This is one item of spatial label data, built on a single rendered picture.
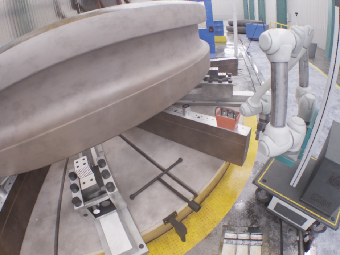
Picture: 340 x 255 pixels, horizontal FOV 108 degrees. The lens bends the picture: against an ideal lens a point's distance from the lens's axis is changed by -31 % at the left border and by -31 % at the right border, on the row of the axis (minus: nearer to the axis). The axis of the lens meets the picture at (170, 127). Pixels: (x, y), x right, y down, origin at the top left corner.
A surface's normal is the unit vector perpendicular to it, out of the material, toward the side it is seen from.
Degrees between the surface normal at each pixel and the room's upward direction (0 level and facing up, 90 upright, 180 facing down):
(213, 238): 0
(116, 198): 90
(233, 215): 0
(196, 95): 72
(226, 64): 90
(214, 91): 90
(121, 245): 0
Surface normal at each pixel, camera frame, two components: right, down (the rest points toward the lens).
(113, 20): 0.63, 0.37
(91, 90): 0.52, 0.22
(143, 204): -0.14, -0.81
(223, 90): -0.26, 0.58
